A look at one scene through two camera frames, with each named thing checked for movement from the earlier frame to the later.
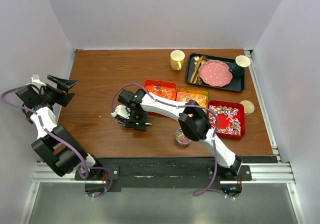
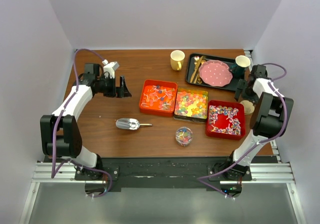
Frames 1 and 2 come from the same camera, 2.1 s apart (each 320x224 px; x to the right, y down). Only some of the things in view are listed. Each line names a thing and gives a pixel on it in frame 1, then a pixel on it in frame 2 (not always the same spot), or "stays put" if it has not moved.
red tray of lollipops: x=227 y=119 stays put
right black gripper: x=131 y=123 -> x=242 y=85
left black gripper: x=64 y=98 -> x=123 y=90
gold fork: x=196 y=58 stays put
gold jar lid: x=249 y=106 stays put
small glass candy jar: x=181 y=138 stays put
